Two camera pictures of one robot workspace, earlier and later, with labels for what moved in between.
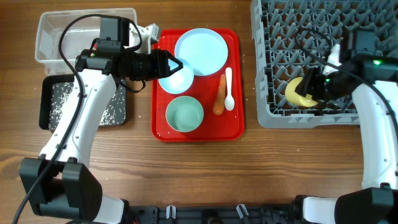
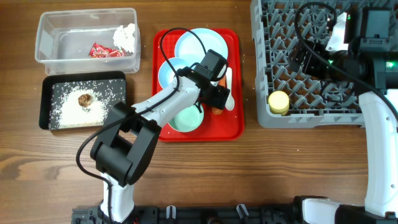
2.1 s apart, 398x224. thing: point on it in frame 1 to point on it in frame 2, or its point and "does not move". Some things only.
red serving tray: x=203 y=100 does not move
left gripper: x=160 y=65 to x=219 y=98
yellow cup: x=296 y=99 to x=278 y=102
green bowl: x=185 y=114 does not move
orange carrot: x=219 y=102 does not move
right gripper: x=308 y=84 to x=310 y=67
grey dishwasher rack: x=293 y=36 does not move
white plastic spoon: x=229 y=101 does not move
